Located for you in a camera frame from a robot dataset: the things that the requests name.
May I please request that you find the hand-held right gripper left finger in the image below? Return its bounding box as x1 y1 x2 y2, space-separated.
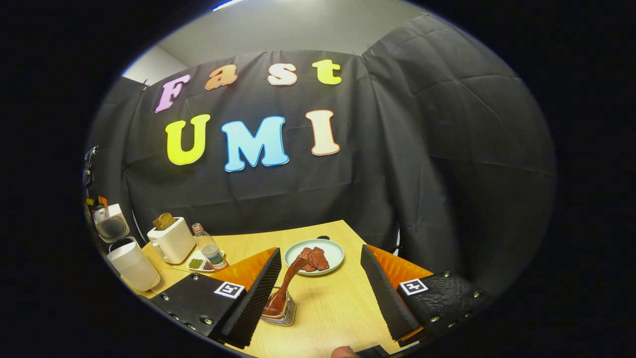
149 247 283 350

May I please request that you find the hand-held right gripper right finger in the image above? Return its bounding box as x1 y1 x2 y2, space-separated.
360 243 490 348

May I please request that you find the wire chopstick holder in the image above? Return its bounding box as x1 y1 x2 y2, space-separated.
260 287 298 327

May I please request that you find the brown wooden spoon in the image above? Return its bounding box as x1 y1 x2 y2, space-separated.
262 247 324 318

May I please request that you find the white divided rice dish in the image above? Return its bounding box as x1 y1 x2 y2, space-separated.
186 250 227 273

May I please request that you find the white rice cooker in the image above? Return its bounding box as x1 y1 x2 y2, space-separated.
93 203 161 292

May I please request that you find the clear plastic bottle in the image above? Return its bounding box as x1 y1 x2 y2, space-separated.
191 223 229 271

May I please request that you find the pale green round plate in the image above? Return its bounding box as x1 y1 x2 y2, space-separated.
284 238 345 277

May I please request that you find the white toaster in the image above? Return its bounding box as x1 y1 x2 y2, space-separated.
147 217 197 265

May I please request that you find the black backdrop cloth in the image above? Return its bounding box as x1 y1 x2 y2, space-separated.
84 12 557 299

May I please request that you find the thin power cable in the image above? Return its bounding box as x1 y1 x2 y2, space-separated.
151 268 173 295

